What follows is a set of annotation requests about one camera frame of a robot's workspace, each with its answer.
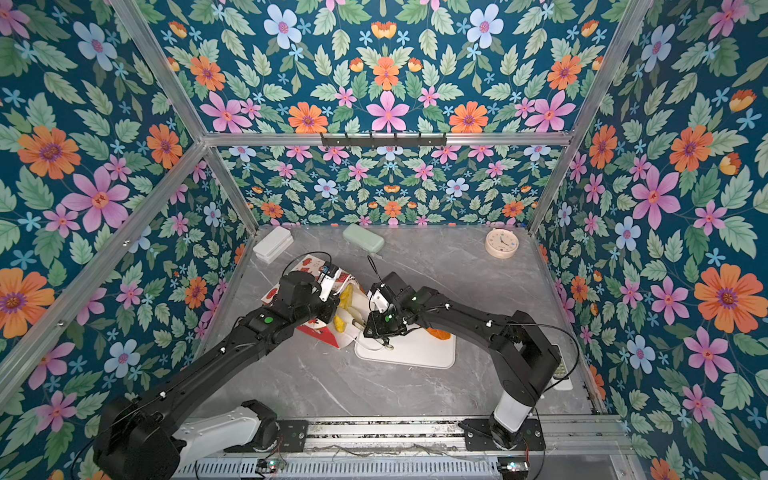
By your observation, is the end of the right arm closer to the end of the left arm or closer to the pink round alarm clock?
the end of the left arm

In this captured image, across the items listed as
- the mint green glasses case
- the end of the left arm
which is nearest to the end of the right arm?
the end of the left arm

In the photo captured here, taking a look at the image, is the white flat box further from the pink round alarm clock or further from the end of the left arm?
the pink round alarm clock

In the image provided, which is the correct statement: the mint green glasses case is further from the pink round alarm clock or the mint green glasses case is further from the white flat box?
the pink round alarm clock

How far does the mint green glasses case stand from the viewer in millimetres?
1132

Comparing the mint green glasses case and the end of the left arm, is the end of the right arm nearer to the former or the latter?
the end of the left arm

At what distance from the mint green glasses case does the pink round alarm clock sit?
0.42m

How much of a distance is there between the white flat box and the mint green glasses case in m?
0.23

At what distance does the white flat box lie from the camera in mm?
1095

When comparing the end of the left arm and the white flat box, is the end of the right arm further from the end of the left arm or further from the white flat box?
the white flat box

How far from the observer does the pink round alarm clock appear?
3.65 feet

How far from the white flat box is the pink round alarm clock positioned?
2.57 feet
